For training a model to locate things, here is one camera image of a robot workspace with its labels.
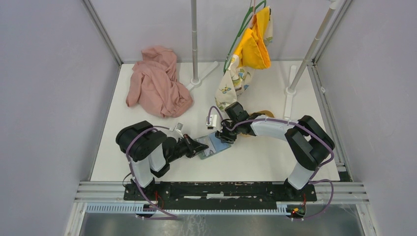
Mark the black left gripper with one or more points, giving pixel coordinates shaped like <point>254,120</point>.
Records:
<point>193,147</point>

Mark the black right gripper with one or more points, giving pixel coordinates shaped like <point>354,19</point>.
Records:
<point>223,135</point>

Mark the white credit card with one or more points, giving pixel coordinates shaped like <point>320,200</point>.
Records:
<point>208,151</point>

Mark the yellow oval tray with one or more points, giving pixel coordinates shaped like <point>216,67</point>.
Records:
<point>264,112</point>

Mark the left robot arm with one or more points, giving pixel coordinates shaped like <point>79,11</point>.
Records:
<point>150,151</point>

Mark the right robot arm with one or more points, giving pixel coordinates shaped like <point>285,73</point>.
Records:
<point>311,146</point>

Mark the left metal rack pole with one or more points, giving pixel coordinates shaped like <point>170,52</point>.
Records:
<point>197,79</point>

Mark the metal rack pole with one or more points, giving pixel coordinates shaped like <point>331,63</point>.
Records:
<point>197,79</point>
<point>296,72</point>

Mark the pink crumpled garment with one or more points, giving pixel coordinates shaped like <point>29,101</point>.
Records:
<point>155,85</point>

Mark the right metal rack pole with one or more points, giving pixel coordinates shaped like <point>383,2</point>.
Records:
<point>296,72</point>

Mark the cartoon print children's garment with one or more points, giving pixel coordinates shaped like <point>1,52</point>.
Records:
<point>250,54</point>

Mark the green clothes hanger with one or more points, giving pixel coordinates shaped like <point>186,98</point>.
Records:
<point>246,20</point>

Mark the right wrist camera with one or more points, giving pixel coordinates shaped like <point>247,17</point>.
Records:
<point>212,122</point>

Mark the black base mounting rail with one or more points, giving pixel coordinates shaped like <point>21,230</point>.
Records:
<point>226,195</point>

